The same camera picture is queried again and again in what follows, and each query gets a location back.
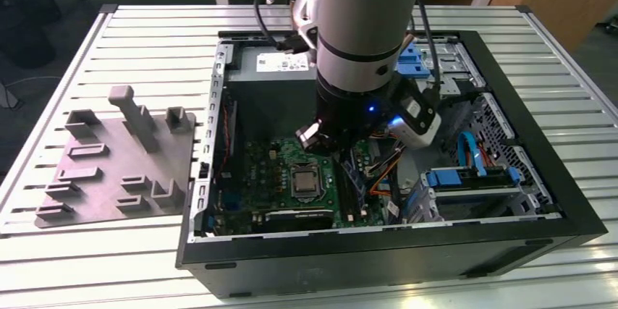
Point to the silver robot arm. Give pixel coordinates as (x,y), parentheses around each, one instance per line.
(356,34)

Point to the black RAM slot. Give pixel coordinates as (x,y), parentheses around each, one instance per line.
(343,200)

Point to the grey power supply unit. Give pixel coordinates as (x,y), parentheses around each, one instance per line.
(260,106)

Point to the blue plastic drive latch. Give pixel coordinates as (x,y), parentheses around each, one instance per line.
(418,70)

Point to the silver CPU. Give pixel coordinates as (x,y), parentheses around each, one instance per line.
(304,182)

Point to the green motherboard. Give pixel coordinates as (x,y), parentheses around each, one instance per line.
(263,164)

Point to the metal optical drive cage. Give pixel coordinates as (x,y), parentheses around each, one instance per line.
(458,81)

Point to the blue disk carrier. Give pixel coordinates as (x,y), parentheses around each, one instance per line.
(446,178)

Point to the metal disk bay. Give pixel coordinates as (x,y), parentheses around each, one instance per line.
(427,207)

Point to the black graphics card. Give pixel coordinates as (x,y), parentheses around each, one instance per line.
(299,220)

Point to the black PC case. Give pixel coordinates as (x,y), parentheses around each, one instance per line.
(338,262)

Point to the grey parts rack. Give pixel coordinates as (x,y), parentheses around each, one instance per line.
(120,164)

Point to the black chair base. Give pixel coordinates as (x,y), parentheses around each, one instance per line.
(610,26)

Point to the black office chair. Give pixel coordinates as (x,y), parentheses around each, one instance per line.
(28,26)

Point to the black round wrist camera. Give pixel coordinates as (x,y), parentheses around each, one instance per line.
(314,139)

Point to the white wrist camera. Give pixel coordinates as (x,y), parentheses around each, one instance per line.
(418,124)

